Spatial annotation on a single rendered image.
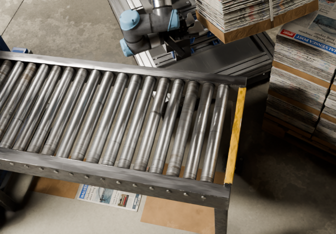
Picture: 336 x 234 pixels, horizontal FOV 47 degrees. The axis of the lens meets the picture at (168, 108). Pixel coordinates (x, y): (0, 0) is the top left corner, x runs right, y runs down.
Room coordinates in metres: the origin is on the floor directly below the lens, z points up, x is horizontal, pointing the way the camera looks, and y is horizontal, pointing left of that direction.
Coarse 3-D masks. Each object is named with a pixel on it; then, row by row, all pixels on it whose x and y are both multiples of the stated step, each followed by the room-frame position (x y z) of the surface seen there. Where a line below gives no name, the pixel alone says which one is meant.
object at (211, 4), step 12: (204, 0) 1.16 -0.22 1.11; (216, 0) 1.06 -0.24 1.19; (228, 0) 1.02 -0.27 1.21; (240, 0) 1.03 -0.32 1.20; (252, 0) 1.03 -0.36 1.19; (204, 12) 1.16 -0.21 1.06; (216, 12) 1.05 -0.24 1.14; (228, 12) 1.01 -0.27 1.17; (240, 12) 1.01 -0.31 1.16; (252, 12) 1.02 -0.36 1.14; (216, 24) 1.04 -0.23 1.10; (228, 24) 0.99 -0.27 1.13; (240, 24) 0.99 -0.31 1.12
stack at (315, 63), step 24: (288, 24) 1.22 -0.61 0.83; (312, 24) 1.20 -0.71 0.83; (288, 48) 1.14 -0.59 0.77; (312, 48) 1.07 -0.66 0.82; (288, 72) 1.13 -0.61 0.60; (312, 72) 1.05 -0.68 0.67; (288, 96) 1.11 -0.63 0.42; (312, 96) 1.03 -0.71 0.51; (264, 120) 1.18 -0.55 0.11; (288, 120) 1.09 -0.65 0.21; (312, 120) 1.00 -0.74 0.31; (312, 144) 0.97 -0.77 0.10
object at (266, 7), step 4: (264, 0) 1.03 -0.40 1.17; (268, 0) 1.04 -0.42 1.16; (272, 0) 1.04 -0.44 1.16; (276, 0) 1.04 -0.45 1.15; (264, 4) 1.03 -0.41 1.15; (268, 4) 1.04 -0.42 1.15; (272, 4) 1.03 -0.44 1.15; (276, 4) 1.04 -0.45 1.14; (264, 8) 1.03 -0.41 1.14; (268, 8) 1.03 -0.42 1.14; (272, 8) 1.03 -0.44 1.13; (276, 8) 1.03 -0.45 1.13; (264, 12) 1.02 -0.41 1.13; (268, 12) 1.02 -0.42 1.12; (276, 12) 1.02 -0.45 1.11; (264, 16) 1.02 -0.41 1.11; (268, 16) 1.02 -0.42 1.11
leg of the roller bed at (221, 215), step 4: (216, 208) 0.51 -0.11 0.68; (216, 212) 0.51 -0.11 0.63; (220, 212) 0.50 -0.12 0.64; (224, 212) 0.50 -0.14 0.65; (216, 216) 0.51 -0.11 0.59; (220, 216) 0.50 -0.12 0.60; (224, 216) 0.50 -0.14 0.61; (216, 220) 0.51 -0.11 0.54; (220, 220) 0.50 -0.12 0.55; (224, 220) 0.50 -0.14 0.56; (216, 224) 0.51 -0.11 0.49; (220, 224) 0.50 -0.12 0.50; (224, 224) 0.50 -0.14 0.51; (216, 228) 0.51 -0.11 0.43; (220, 228) 0.50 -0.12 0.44; (224, 228) 0.50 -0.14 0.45; (216, 232) 0.51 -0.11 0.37; (220, 232) 0.50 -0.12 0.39; (224, 232) 0.49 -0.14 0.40
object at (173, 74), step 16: (48, 64) 1.30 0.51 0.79; (64, 64) 1.27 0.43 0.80; (80, 64) 1.25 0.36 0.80; (96, 64) 1.23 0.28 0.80; (112, 64) 1.21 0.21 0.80; (128, 64) 1.20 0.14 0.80; (128, 80) 1.15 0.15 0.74; (192, 80) 1.04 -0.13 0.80; (208, 80) 1.02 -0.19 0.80; (224, 80) 1.00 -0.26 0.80; (240, 80) 0.99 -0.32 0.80
